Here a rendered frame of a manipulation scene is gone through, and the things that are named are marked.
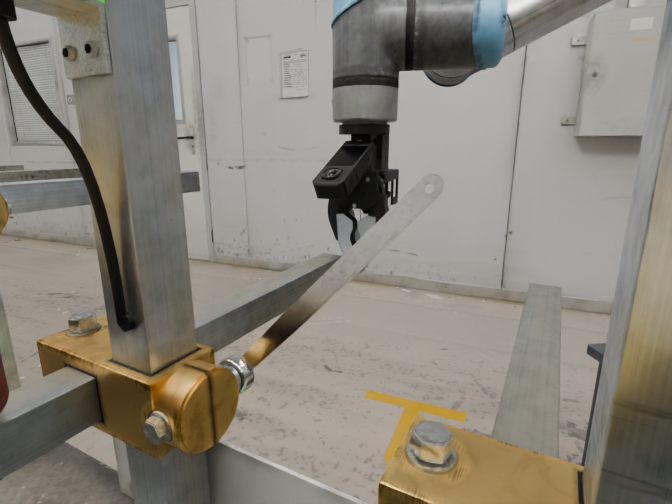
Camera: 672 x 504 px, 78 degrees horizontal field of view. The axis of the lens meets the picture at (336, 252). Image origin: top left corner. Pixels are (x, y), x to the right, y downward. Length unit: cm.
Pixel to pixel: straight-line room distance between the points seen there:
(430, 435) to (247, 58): 337
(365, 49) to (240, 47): 298
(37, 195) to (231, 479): 36
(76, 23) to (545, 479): 29
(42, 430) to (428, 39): 53
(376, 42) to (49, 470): 58
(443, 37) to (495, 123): 228
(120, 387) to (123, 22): 20
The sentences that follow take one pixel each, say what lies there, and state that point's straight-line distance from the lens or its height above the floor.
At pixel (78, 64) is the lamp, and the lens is 26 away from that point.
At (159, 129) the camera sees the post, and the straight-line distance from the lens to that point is 25.
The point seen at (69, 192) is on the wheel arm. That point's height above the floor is 95.
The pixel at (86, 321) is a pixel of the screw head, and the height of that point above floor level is 88.
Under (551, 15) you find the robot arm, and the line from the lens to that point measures 75.
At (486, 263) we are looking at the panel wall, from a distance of 293.
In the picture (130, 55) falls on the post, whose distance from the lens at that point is 25.
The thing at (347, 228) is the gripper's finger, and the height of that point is 88.
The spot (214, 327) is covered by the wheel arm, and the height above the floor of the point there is 85.
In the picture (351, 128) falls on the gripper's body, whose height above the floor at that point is 102.
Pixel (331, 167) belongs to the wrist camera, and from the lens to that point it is 53.
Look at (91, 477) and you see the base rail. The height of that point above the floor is 70.
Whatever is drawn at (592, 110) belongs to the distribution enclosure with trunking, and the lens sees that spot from 262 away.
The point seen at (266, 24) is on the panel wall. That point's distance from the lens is 343.
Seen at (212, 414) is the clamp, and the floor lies 84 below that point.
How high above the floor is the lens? 100
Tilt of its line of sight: 14 degrees down
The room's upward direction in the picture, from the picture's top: straight up
